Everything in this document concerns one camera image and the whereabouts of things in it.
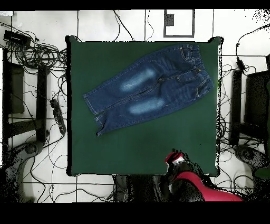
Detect grey stand base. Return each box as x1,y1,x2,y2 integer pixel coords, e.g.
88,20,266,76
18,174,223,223
3,140,45,202

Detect black metal stand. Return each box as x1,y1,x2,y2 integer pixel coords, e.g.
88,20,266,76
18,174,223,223
2,48,50,146
229,53,270,146

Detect tangled black cables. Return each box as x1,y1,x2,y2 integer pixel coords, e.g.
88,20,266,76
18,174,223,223
0,22,68,72

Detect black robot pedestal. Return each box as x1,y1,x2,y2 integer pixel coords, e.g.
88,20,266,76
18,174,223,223
112,174,169,202

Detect blue denim jeans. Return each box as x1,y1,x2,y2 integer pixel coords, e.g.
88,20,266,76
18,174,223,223
82,43,215,137

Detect dark green table cloth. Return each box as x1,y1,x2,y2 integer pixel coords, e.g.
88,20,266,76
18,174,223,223
65,35,224,177

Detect black power strip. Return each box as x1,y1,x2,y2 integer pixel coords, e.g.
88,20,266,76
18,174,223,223
50,98,68,135

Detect black rectangular box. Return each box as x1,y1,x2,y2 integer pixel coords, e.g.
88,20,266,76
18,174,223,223
3,30,32,46

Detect grey square floor frame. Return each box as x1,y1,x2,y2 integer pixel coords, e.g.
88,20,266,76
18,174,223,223
163,9,195,38

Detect black power adapter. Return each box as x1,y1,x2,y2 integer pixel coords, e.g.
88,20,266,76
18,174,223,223
235,59,246,71

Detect small grey square plate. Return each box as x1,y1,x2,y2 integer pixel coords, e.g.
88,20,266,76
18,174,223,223
165,13,175,26

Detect dark stand base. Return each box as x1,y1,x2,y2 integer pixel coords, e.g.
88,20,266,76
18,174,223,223
233,144,269,170

